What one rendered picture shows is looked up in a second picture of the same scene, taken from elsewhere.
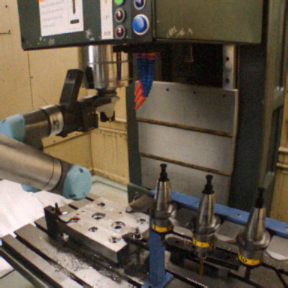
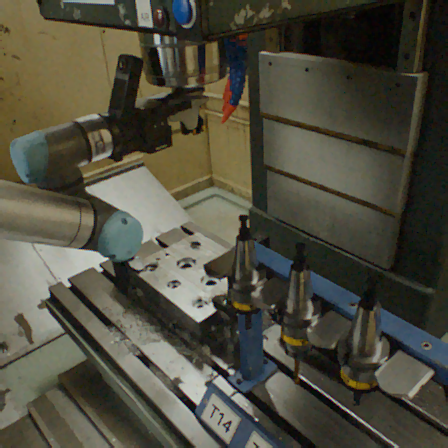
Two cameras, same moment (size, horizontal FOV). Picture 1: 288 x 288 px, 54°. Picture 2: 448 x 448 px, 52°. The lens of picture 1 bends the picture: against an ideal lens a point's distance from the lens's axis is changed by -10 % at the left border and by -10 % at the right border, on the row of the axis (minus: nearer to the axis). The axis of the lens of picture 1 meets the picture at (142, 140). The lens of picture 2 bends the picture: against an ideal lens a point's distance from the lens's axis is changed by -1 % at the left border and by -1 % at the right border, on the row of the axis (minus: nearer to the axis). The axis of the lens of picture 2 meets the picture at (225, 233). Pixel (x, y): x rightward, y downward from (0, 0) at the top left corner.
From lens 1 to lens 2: 0.17 m
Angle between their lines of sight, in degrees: 18
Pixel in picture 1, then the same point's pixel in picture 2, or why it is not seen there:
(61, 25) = not seen: outside the picture
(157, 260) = (248, 344)
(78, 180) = (119, 235)
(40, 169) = (57, 224)
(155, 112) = (287, 106)
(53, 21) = not seen: outside the picture
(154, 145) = (286, 157)
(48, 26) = not seen: outside the picture
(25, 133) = (47, 163)
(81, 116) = (143, 130)
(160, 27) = (216, 14)
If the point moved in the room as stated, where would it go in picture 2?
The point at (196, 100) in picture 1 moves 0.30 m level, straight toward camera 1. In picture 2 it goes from (351, 91) to (327, 134)
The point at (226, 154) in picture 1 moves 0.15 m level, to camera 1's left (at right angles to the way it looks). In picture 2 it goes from (392, 181) to (329, 180)
